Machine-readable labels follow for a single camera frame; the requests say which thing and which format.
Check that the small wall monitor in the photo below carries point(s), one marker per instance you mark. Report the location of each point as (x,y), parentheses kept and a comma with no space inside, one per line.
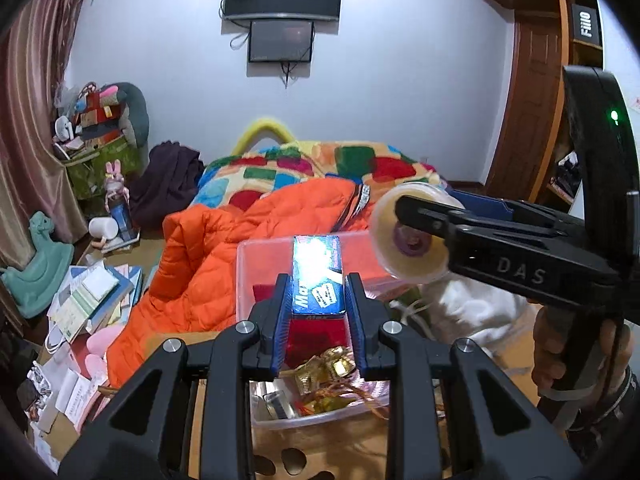
(280,40)

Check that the teal rocking horse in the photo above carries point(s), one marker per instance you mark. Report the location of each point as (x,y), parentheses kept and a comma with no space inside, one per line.
(35,270)

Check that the pink bunny bottle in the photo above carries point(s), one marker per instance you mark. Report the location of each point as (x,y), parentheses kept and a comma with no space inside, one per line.
(117,205)

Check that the grey plush cushion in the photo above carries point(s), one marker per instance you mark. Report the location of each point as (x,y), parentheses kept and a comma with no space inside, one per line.
(135,115)

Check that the wooden door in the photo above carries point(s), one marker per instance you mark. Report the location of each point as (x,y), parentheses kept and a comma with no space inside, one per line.
(530,110)

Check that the small blue box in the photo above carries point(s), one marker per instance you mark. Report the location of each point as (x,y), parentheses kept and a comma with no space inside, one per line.
(317,270)

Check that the person's right forearm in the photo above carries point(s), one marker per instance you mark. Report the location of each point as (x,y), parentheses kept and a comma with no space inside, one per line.
(600,425)

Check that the person's right hand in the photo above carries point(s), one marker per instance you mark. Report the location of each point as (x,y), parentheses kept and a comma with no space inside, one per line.
(545,355)

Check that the silver metal clip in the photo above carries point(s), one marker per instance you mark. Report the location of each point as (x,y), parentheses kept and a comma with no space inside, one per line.
(277,405)

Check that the clear tape roll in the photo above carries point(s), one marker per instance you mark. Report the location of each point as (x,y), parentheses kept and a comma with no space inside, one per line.
(387,240)

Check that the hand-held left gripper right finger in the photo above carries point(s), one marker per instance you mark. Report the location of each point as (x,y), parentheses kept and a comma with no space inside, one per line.
(357,320)

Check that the orange puffer jacket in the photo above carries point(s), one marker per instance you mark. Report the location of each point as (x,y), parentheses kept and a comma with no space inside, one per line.
(210,260)

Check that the black sign box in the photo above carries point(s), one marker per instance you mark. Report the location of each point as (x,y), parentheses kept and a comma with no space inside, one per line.
(586,24)

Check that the scattered white papers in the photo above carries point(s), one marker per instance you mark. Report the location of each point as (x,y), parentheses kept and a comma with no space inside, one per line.
(65,395)

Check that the red box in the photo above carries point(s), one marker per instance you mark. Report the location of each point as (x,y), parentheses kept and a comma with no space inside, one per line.
(310,335)

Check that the dark purple cloth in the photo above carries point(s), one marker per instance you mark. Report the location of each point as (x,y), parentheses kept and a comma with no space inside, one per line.
(165,185)

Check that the clear plastic bin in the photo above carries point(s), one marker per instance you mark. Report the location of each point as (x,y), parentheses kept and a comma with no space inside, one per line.
(255,270)

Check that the wooden shelf unit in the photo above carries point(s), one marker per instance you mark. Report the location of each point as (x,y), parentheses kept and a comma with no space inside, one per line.
(575,60)

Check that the wooden desk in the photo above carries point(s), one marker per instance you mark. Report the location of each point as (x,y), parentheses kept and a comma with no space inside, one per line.
(505,360)

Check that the pile of plush toys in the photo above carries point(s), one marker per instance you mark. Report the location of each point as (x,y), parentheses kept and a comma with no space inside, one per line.
(90,115)

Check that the gold foil wrapped candies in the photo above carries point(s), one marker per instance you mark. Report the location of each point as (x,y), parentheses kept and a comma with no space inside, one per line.
(330,360)

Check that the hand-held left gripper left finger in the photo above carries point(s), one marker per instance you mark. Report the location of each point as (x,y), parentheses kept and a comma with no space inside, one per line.
(282,325)

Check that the pile of books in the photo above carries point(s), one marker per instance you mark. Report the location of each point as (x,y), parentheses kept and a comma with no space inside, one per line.
(95,300)

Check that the striped pink curtain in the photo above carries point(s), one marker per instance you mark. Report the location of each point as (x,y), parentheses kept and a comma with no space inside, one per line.
(30,135)

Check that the colourful patchwork blanket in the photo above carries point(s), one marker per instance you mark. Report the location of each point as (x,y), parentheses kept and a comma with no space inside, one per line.
(350,160)

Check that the pink plastic item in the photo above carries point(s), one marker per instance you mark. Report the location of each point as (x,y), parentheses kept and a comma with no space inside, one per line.
(102,350)

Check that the green storage box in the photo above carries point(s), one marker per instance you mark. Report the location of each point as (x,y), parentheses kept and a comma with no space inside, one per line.
(100,170)

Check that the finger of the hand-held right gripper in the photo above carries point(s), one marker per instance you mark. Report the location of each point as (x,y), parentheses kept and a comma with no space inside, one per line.
(425,215)
(482,205)

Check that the white cup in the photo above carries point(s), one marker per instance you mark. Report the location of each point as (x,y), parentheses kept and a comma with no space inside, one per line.
(102,227)

